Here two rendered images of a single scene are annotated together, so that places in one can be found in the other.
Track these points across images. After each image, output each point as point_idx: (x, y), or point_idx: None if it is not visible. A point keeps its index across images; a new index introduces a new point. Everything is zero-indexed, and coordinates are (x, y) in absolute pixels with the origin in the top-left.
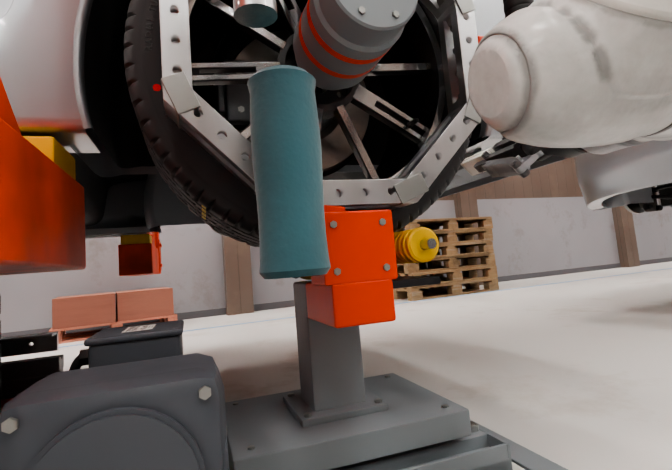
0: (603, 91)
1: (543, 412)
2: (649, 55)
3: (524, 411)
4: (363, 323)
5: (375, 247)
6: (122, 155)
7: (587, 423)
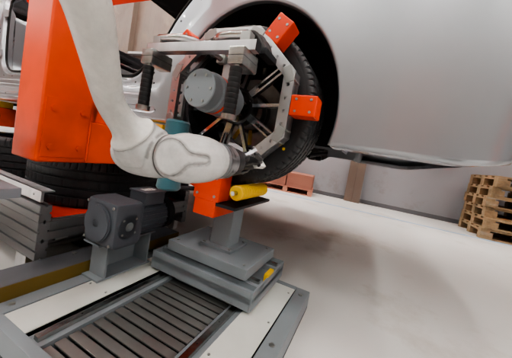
0: (119, 163)
1: (385, 326)
2: (118, 157)
3: (375, 318)
4: (201, 214)
5: (212, 187)
6: None
7: (395, 347)
